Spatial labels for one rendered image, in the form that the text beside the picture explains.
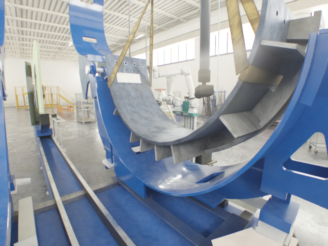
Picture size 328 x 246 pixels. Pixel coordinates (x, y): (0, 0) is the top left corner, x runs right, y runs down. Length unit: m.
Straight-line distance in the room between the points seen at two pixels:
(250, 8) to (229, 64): 11.69
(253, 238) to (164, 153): 1.00
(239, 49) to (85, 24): 3.77
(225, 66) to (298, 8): 5.28
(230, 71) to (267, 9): 12.27
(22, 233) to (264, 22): 2.23
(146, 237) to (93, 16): 4.32
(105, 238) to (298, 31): 2.19
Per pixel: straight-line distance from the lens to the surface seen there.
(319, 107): 1.30
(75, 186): 2.66
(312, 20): 1.40
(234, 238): 1.44
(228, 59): 13.46
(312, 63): 0.91
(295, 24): 1.42
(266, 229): 1.59
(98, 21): 4.59
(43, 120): 4.72
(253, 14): 1.72
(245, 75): 0.99
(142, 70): 2.78
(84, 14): 4.54
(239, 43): 1.10
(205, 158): 3.86
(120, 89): 2.44
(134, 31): 2.43
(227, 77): 13.28
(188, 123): 3.72
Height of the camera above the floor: 1.85
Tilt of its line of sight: 10 degrees down
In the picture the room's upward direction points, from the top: straight up
